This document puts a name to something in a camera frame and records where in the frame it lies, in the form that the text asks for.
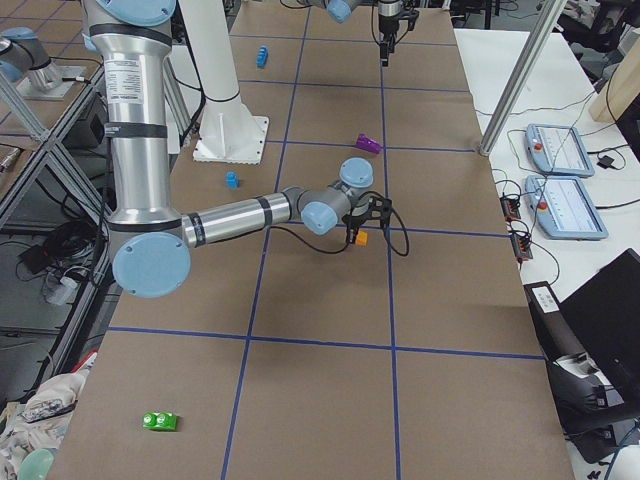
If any orange trapezoid block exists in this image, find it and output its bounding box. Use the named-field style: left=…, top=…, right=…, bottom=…
left=354, top=231, right=369, bottom=247

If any purple trapezoid block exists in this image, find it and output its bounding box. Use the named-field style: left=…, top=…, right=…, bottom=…
left=355, top=133, right=383, bottom=155

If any long blue block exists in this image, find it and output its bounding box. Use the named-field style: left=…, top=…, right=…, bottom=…
left=256, top=45, right=269, bottom=69

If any small blue block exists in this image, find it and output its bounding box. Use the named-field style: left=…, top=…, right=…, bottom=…
left=225, top=171, right=240, bottom=189

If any brown paper table cover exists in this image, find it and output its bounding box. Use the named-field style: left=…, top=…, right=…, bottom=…
left=50, top=3, right=573, bottom=479

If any orange terminal block upper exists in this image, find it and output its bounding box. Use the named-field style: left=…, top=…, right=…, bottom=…
left=500, top=195, right=521, bottom=222

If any orange terminal block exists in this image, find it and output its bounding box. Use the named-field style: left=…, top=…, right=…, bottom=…
left=500, top=195, right=521, bottom=222
left=510, top=231, right=533, bottom=264

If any orange terminal block lower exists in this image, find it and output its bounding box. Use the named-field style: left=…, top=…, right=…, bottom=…
left=510, top=231, right=533, bottom=264

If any teach pendant far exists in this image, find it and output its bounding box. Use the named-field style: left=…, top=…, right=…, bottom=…
left=525, top=124, right=595, bottom=178

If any teach pendant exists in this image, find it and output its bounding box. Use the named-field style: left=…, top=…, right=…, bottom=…
left=525, top=124, right=595, bottom=178
left=525, top=175, right=609, bottom=241

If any teach pendant near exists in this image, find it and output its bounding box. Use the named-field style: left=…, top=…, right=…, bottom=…
left=525, top=175, right=609, bottom=241

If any wooden board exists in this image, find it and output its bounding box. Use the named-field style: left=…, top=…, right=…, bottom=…
left=589, top=51, right=639, bottom=122

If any small black adapter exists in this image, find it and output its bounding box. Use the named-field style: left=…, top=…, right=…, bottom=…
left=597, top=155, right=614, bottom=169

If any black laptop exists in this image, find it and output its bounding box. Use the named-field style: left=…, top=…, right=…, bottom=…
left=560, top=248, right=639, bottom=400

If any green duplo block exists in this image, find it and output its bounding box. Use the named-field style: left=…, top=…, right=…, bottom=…
left=142, top=411, right=179, bottom=432

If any crumpled cloth bag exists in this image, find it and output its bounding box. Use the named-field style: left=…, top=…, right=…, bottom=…
left=1, top=369, right=90, bottom=479

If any black camera mount bracket near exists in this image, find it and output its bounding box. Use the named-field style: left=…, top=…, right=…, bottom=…
left=368, top=196, right=393, bottom=228

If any aluminium frame post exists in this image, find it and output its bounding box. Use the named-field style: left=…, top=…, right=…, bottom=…
left=478, top=0, right=566, bottom=157

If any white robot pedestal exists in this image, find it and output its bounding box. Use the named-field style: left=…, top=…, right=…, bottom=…
left=178, top=1, right=269, bottom=164

